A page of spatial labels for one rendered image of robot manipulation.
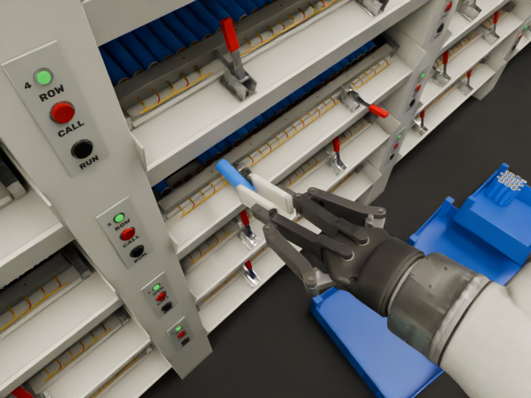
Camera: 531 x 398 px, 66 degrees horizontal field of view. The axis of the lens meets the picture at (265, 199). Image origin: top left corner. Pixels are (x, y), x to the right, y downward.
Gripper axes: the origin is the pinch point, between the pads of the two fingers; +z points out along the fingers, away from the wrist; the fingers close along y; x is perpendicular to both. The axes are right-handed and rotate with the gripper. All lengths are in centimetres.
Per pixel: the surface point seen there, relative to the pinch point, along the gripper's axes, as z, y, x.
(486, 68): 21, -118, 44
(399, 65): 12, -48, 7
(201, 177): 14.4, 0.8, 3.4
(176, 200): 13.7, 6.1, 3.8
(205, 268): 17.5, 5.2, 25.2
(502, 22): 17, -113, 25
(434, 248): 0, -53, 63
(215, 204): 12.0, 1.2, 7.6
